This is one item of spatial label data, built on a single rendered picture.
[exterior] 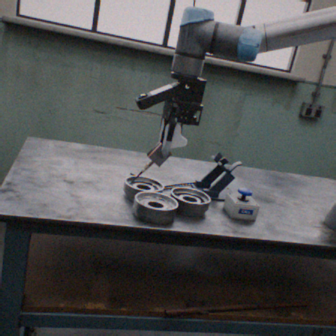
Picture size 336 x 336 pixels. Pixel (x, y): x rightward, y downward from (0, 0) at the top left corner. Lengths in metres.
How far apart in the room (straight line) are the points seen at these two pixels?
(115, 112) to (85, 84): 0.25
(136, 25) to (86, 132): 0.73
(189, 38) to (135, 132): 1.71
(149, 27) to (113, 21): 0.22
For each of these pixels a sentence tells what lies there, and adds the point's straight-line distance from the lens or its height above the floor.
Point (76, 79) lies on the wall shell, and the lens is 2.57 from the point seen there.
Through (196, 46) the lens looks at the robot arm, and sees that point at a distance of 0.98.
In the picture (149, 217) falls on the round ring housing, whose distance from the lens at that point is 0.93.
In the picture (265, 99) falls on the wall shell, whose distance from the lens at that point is 2.83.
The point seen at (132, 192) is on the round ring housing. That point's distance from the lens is 1.02.
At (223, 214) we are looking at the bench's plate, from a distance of 1.09.
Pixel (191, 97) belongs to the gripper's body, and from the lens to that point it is 1.02.
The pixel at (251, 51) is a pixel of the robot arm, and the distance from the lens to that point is 0.98.
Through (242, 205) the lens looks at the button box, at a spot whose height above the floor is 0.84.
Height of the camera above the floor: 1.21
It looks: 17 degrees down
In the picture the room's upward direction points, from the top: 12 degrees clockwise
